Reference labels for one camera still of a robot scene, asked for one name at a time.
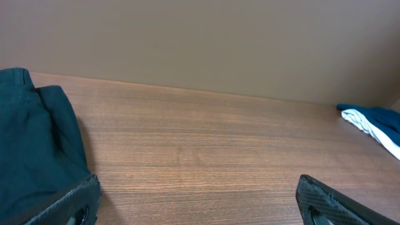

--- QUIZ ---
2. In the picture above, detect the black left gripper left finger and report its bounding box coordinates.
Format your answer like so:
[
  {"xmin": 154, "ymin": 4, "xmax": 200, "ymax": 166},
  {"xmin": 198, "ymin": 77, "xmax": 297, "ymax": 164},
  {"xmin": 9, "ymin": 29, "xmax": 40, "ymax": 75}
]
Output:
[{"xmin": 22, "ymin": 174, "xmax": 101, "ymax": 225}]

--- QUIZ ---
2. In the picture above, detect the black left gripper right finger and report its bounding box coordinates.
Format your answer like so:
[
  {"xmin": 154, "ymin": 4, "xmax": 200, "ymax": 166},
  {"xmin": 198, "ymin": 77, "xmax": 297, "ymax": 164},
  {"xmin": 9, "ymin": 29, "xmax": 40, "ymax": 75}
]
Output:
[{"xmin": 296, "ymin": 174, "xmax": 399, "ymax": 225}]

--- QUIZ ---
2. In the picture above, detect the blue polo shirt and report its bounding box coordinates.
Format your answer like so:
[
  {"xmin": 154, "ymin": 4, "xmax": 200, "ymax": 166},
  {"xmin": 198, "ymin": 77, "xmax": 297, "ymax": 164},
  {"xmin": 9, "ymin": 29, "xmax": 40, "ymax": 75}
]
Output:
[{"xmin": 336, "ymin": 104, "xmax": 399, "ymax": 145}]

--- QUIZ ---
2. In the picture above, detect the folded black garment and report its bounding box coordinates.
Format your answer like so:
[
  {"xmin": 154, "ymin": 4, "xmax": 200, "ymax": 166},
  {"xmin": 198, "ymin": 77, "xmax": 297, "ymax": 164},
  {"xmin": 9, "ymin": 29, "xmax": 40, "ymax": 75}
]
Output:
[{"xmin": 1, "ymin": 67, "xmax": 91, "ymax": 220}]

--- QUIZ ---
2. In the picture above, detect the white t-shirt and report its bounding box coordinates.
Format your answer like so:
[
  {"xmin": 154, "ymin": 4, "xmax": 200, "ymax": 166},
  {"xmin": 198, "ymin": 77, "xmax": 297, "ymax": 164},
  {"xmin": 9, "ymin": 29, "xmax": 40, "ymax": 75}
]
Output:
[{"xmin": 341, "ymin": 109, "xmax": 399, "ymax": 159}]

